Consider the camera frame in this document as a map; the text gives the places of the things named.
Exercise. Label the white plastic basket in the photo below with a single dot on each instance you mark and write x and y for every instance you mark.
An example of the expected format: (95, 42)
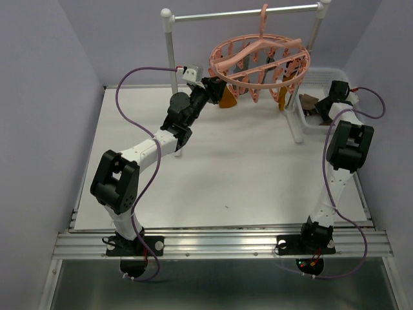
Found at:
(316, 83)

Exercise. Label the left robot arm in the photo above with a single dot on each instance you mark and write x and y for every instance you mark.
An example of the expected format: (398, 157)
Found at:
(115, 183)

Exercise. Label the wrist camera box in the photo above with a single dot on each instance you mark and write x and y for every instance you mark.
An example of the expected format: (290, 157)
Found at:
(353, 97)
(193, 75)

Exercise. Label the white drying rack stand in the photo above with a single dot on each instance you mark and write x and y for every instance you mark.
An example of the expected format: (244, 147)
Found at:
(320, 8)

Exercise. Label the pink round clip hanger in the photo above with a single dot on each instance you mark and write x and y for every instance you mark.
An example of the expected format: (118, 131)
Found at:
(259, 46)

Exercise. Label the mustard brown striped sock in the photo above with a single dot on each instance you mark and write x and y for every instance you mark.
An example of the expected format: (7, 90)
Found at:
(290, 73)

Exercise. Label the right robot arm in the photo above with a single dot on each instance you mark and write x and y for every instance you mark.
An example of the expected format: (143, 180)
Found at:
(345, 151)

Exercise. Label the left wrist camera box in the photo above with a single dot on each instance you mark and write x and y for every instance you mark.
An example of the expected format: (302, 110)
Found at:
(193, 75)

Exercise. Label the beige sock in basket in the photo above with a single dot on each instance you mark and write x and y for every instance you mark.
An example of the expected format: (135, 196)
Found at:
(308, 105)

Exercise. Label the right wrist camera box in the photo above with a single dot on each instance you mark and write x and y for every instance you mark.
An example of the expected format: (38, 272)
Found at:
(353, 97)

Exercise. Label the aluminium mounting rail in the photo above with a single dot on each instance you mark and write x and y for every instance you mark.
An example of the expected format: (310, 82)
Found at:
(226, 243)

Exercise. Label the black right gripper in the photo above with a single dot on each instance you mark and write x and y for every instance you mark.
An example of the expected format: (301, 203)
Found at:
(322, 112)

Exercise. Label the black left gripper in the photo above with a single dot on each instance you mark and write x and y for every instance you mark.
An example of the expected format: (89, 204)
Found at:
(213, 90)

